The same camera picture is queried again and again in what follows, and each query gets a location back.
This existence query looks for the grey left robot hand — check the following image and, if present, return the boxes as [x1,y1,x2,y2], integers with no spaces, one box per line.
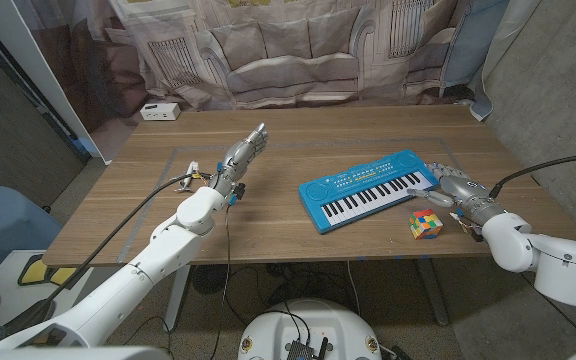
[208,122,270,206]

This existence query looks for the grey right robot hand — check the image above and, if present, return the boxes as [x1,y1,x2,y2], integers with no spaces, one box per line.
[406,162,507,229]

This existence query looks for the blue toy piano keyboard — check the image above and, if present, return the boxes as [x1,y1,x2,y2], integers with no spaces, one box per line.
[297,148,440,235]

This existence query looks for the multicolour puzzle cube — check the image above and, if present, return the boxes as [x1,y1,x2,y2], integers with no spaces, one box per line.
[408,208,445,241]

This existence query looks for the white toy airplane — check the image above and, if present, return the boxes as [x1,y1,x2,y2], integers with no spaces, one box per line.
[174,160,202,194]

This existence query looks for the white power strip box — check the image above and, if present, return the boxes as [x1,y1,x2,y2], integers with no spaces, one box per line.
[139,102,182,122]

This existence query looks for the grey table leg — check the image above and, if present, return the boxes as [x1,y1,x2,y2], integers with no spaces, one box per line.
[415,258,450,327]

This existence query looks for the printed sofa room backdrop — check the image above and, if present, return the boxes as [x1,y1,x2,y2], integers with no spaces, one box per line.
[15,0,512,114]

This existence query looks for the round black floor fan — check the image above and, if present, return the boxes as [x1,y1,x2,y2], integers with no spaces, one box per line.
[191,263,233,295]

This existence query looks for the pale cloth curtain edge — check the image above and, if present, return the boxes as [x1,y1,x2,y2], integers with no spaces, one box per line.
[469,0,544,122]

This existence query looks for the white table leg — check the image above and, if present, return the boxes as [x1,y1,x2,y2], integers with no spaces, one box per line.
[163,264,192,332]

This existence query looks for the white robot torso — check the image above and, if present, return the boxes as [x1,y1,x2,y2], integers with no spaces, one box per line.
[237,298,383,360]

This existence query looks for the black box with antenna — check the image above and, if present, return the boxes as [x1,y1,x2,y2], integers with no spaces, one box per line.
[285,337,330,360]

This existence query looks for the blue-grey padded chair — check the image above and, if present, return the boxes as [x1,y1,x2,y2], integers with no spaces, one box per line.
[0,185,63,274]

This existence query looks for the white floor mat yellow patches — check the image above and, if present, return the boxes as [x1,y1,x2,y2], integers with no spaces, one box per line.
[0,248,99,329]

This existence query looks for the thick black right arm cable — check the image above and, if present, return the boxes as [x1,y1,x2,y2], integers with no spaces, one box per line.
[488,153,576,199]

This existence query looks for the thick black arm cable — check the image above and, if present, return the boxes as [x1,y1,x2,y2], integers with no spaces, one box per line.
[5,172,212,335]
[488,153,576,199]

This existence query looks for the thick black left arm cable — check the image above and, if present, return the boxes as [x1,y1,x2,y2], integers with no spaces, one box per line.
[5,172,212,335]

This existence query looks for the white door frame post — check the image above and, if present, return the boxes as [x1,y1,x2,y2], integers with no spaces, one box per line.
[0,0,114,165]

